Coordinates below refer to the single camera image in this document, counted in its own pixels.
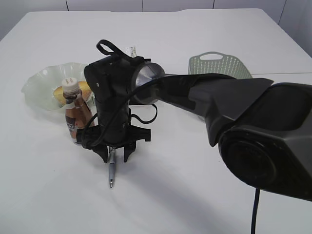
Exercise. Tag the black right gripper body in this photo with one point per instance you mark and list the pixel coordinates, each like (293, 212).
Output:
(117, 134)

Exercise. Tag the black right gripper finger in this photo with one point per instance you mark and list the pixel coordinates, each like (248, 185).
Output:
(128, 150)
(102, 151)

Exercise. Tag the grey grip pen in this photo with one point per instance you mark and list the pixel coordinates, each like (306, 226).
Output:
(112, 166)

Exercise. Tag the Nescafe coffee bottle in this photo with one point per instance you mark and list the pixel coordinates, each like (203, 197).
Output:
(77, 112)

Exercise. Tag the sugared bread roll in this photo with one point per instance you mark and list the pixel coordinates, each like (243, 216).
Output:
(81, 85)

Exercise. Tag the clear plastic ruler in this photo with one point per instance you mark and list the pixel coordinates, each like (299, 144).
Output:
(130, 51)

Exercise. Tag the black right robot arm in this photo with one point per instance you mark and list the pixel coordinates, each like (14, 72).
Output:
(263, 130)

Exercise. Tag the pale green wavy plate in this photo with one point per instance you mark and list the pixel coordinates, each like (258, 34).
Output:
(38, 89)

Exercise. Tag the pale green woven basket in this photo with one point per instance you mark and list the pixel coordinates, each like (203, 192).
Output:
(218, 63)

